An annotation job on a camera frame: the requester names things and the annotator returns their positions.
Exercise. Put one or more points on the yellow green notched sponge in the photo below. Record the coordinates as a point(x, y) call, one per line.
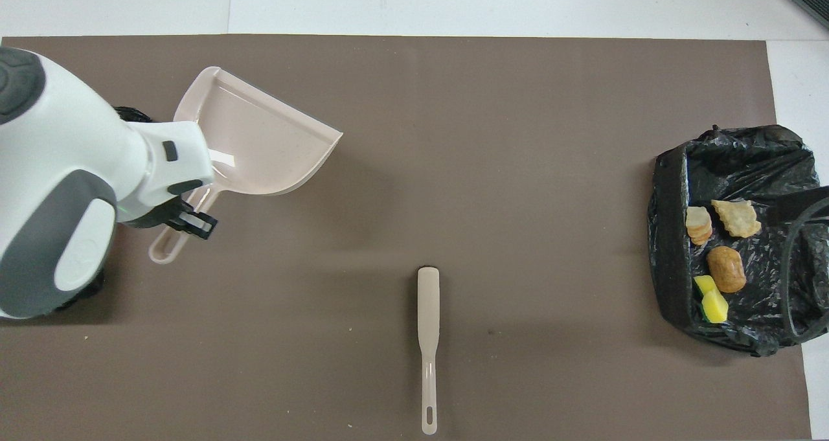
point(712, 302)

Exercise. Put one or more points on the pale beige foam piece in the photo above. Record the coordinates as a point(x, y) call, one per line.
point(699, 225)

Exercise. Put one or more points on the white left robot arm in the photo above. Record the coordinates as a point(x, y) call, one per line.
point(65, 169)

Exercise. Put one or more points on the pink bin under black bag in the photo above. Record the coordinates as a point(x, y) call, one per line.
point(129, 114)

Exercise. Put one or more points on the beige plastic dustpan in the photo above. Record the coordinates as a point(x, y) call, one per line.
point(259, 143)

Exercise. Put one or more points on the bin lined with black bag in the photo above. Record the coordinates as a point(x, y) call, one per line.
point(745, 169)

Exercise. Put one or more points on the pale yellow white foam chunk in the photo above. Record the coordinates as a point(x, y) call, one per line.
point(737, 217)

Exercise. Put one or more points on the orange brown foam chunk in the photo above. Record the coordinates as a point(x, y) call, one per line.
point(726, 269)

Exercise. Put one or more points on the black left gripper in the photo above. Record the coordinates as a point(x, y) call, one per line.
point(155, 215)

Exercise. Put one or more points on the brown table mat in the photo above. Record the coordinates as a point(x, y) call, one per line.
point(414, 169)

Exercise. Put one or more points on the beige brush with black bristles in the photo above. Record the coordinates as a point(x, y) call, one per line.
point(428, 324)

